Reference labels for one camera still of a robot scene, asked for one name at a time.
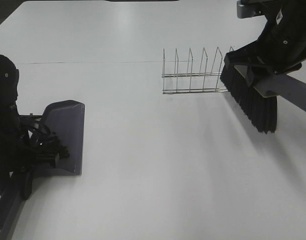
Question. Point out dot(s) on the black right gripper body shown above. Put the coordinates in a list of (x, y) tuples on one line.
[(282, 44)]

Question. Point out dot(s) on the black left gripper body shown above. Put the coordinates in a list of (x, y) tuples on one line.
[(25, 140)]

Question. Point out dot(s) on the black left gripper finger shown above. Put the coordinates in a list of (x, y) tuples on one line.
[(26, 184)]

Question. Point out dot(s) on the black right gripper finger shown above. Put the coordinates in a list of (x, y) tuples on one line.
[(247, 55), (251, 73)]

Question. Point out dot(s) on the purple brush with black bristles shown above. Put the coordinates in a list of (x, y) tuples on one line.
[(259, 103)]

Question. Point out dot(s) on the purple plastic dustpan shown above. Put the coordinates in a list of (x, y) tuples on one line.
[(66, 118)]

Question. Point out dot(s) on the right robot arm grey link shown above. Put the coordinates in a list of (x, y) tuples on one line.
[(249, 8)]

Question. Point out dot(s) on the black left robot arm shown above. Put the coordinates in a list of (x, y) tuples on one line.
[(9, 78)]

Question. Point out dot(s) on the chrome wire dish rack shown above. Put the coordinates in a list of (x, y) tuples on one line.
[(194, 75)]

